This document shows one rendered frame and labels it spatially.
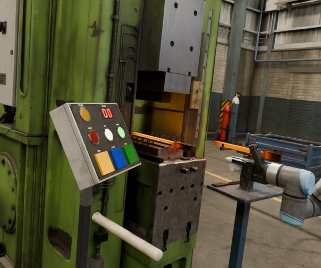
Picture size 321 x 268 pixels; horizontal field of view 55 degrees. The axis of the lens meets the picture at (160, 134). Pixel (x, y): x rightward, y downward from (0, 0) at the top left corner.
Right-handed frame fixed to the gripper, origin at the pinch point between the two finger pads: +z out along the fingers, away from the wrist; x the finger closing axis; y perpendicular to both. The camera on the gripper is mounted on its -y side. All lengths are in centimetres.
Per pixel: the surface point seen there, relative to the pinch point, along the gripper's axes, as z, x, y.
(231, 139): 386, 631, 81
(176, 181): 27.9, -2.5, 18.8
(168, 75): 33.9, -10.6, -34.9
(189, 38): 34, 2, -56
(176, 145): 31.6, -1.2, 0.6
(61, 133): 18, -74, -10
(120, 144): 19, -49, -5
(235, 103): 395, 642, -17
